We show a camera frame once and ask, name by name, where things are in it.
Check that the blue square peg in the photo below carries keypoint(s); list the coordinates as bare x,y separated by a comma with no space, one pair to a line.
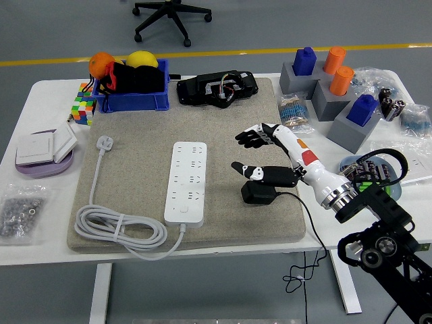
361,111
303,62

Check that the green battery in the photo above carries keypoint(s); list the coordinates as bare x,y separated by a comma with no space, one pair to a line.
366,187
389,190

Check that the black plug adapter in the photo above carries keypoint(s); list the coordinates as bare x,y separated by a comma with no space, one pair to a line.
256,195

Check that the white table leg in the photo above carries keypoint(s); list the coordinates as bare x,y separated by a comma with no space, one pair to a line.
349,293
100,293

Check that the table control panel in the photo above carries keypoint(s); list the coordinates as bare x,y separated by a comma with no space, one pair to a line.
422,247

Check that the white power strip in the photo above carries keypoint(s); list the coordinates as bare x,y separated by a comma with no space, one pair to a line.
185,182

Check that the white wall switch panel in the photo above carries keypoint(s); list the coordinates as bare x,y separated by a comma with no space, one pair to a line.
65,141
33,148

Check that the bag of taped resistors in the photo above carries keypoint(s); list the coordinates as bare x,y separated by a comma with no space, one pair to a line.
293,113

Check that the black office chair base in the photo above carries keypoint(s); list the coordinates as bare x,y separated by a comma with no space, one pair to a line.
172,11

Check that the colourful puzzle cube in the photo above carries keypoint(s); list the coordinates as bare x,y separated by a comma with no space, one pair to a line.
82,108

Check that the bag of black capacitors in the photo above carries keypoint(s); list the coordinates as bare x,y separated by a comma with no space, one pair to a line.
391,104

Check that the grey socket block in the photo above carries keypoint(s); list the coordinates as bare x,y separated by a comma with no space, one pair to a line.
327,104
293,84
347,135

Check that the yellow fruit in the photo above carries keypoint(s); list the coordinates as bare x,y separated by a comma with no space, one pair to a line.
141,60

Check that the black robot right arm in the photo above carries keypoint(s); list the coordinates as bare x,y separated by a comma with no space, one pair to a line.
381,202

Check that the purple tray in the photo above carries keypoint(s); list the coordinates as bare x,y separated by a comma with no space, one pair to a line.
44,171

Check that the bagged white wall socket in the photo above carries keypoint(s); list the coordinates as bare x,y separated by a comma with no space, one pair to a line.
418,162

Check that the orange fruit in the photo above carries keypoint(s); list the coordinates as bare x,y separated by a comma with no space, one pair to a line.
99,64

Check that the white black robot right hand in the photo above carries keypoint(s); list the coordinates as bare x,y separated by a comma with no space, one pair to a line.
308,158

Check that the grey-brown mat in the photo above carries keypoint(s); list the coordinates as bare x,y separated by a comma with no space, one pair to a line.
135,152

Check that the light blue plate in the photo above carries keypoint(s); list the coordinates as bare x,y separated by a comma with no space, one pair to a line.
396,192

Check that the black cylindrical capacitor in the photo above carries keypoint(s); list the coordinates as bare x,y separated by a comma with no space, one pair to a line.
371,170
362,172
384,173

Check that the orange cylinder peg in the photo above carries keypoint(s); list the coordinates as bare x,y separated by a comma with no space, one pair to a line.
341,81
334,60

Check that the black open electronic device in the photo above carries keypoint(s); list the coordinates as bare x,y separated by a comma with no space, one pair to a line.
195,91

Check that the blue plastic bin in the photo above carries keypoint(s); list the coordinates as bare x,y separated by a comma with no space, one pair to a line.
135,101

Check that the clear bag of metal nuts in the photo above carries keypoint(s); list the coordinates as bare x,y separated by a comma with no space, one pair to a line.
20,212

